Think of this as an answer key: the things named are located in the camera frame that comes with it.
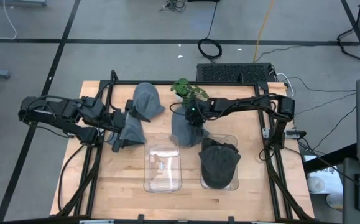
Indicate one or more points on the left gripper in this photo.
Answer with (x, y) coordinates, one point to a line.
(120, 124)

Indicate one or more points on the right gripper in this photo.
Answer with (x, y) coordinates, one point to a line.
(196, 115)

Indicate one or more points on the light grey hat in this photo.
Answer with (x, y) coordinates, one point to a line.
(133, 132)
(184, 133)
(147, 98)

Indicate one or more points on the clear plastic bin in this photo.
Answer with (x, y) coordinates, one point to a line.
(232, 139)
(162, 183)

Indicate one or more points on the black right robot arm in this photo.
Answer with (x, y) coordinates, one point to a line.
(245, 102)

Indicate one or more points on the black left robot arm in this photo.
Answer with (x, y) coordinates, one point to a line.
(67, 109)

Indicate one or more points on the green plant in white pot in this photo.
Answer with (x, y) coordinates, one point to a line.
(182, 88)

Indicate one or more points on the black computer tower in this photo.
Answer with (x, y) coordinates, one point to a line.
(229, 73)

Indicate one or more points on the silver mounting plate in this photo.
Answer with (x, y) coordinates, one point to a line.
(266, 133)

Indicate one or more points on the small black connector box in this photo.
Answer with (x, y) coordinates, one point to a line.
(296, 134)

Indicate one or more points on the black angled bar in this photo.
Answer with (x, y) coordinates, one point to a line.
(322, 163)

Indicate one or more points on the white paper roll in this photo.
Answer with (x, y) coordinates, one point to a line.
(316, 184)

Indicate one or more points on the white cardboard box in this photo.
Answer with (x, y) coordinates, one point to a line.
(332, 177)

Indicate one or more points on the white round object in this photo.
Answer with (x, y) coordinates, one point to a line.
(335, 200)

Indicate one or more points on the black aluminium frame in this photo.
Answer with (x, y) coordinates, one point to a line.
(120, 83)

